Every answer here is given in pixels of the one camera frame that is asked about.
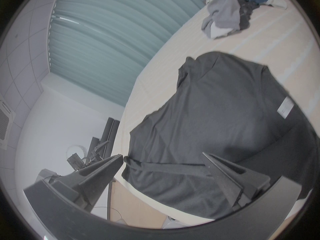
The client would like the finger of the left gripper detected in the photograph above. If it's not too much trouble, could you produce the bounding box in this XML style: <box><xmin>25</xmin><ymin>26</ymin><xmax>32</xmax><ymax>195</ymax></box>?
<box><xmin>93</xmin><ymin>140</ymin><xmax>110</xmax><ymax>154</ymax></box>

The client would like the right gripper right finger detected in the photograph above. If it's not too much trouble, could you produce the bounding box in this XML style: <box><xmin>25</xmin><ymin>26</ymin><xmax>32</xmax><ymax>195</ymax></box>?
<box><xmin>202</xmin><ymin>152</ymin><xmax>271</xmax><ymax>210</ymax></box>

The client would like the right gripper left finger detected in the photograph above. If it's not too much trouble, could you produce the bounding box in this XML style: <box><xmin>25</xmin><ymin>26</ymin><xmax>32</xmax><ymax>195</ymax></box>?
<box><xmin>48</xmin><ymin>154</ymin><xmax>124</xmax><ymax>211</ymax></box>

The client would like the black T-shirt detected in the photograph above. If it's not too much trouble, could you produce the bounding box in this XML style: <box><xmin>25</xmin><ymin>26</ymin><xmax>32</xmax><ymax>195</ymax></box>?
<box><xmin>122</xmin><ymin>51</ymin><xmax>320</xmax><ymax>221</ymax></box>

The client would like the bed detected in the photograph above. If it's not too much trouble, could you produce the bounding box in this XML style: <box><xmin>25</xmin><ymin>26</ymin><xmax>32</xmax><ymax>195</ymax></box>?
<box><xmin>110</xmin><ymin>0</ymin><xmax>320</xmax><ymax>226</ymax></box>

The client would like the pile of clothes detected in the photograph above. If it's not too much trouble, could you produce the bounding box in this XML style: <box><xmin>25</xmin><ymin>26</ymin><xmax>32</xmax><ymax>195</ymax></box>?
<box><xmin>201</xmin><ymin>0</ymin><xmax>287</xmax><ymax>40</ymax></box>

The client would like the black dressing table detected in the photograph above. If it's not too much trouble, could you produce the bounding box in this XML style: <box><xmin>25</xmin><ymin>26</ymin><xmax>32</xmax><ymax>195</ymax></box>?
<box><xmin>87</xmin><ymin>137</ymin><xmax>101</xmax><ymax>157</ymax></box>

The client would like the black chest of drawers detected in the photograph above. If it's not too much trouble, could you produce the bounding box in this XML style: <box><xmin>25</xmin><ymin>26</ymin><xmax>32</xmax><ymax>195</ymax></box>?
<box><xmin>100</xmin><ymin>118</ymin><xmax>120</xmax><ymax>160</ymax></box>

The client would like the round white mirror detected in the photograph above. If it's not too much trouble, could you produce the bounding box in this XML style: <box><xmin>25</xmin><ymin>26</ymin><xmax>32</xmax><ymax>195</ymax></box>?
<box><xmin>66</xmin><ymin>145</ymin><xmax>87</xmax><ymax>160</ymax></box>

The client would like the blue-green curtain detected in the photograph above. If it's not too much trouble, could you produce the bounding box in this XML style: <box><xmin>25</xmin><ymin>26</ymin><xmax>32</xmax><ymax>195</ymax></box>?
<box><xmin>53</xmin><ymin>0</ymin><xmax>209</xmax><ymax>60</ymax></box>
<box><xmin>48</xmin><ymin>16</ymin><xmax>163</xmax><ymax>107</ymax></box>

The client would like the white ceiling air conditioner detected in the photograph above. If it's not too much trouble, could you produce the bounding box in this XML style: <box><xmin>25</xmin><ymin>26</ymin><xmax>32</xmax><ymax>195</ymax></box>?
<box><xmin>0</xmin><ymin>100</ymin><xmax>16</xmax><ymax>150</ymax></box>

